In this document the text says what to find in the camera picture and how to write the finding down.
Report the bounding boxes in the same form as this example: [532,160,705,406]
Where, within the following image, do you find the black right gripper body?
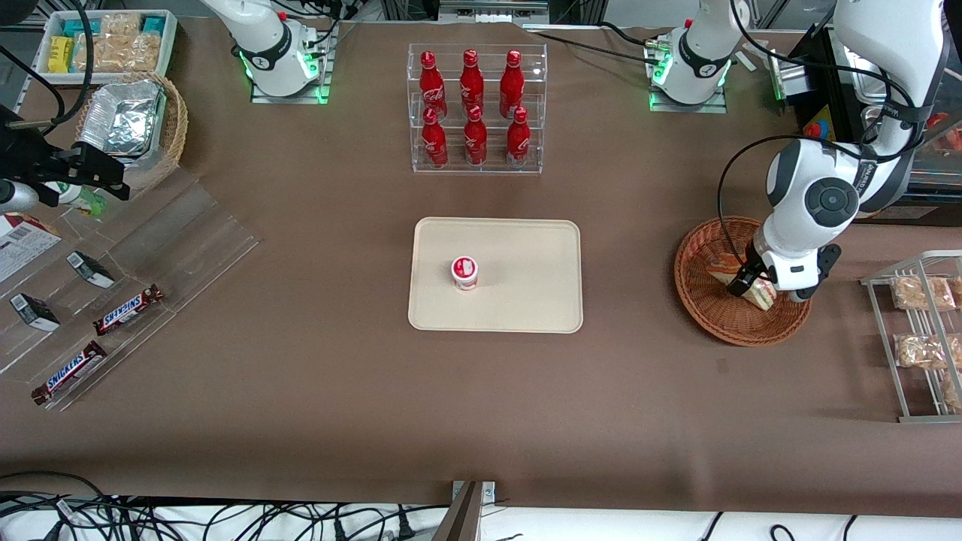
[0,105,76,185]

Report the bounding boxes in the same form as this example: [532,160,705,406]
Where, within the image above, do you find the triangle sandwich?
[705,252,779,311]

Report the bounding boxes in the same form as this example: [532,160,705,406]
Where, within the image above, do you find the brown round wicker basket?
[674,216,814,347]

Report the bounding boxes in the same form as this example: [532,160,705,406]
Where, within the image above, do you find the tan wicker basket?
[74,71,189,192]

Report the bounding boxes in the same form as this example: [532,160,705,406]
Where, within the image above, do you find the steel warmer tray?
[853,71,899,106]

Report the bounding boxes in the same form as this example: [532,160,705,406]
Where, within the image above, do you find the beige plastic tray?
[407,217,584,334]

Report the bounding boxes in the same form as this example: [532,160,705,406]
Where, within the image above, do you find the grey cylindrical object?
[0,180,38,213]

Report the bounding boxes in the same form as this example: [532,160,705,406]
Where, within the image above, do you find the green white capped bottle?
[41,180,107,219]

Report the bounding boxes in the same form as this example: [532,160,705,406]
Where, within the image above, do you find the silver foil container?
[79,80,166,159]

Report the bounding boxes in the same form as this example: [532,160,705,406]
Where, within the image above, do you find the red white printed carton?
[0,213,62,283]

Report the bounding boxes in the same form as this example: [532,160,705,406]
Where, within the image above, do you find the small black white box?
[66,251,116,289]
[9,293,61,332]

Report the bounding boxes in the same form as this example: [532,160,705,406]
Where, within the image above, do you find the yellow snack pack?
[47,36,76,74]

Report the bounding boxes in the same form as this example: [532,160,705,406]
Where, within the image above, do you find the clear acrylic stepped stand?
[0,167,262,413]

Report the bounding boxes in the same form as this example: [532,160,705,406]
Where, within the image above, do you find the clear cracker bag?
[100,14,144,38]
[74,34,121,74]
[116,32,162,72]

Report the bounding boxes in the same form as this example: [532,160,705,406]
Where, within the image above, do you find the snickers chocolate bar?
[92,284,165,337]
[31,340,107,406]

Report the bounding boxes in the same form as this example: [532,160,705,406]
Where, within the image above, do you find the white plastic bin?
[34,10,179,85]

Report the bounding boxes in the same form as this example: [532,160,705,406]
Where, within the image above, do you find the black food warmer appliance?
[782,23,962,224]

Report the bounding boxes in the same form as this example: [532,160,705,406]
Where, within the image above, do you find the silver metal box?
[768,51,816,102]

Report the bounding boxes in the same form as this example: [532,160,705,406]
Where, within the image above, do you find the red cola bottle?
[421,107,449,168]
[463,105,488,166]
[506,107,531,168]
[500,50,525,118]
[419,50,448,121]
[460,49,486,113]

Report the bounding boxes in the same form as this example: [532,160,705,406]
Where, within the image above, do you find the clear acrylic bottle rack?
[407,43,548,175]

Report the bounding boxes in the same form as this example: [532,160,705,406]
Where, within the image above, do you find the brown table cover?
[0,15,962,519]

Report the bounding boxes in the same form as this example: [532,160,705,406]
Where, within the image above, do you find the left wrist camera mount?
[789,244,843,303]

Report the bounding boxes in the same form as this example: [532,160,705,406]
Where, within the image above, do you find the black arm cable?
[717,0,940,265]

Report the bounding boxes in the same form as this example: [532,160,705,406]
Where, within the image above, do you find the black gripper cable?
[41,0,95,136]

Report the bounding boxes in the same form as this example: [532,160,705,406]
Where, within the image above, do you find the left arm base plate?
[648,34,728,113]

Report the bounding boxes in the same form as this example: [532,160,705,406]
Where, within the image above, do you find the grey wire rack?
[861,250,962,424]

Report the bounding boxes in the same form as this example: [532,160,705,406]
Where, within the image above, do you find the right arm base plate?
[250,23,333,104]

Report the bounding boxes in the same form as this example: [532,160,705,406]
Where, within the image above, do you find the black looped cable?
[0,470,113,500]

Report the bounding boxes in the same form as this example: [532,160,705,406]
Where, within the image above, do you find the tangled black cables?
[0,488,452,541]

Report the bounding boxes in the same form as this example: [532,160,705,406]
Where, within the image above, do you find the dark camera post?
[432,481,486,541]

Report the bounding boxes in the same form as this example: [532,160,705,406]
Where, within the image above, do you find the aluminium frame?
[380,0,606,27]

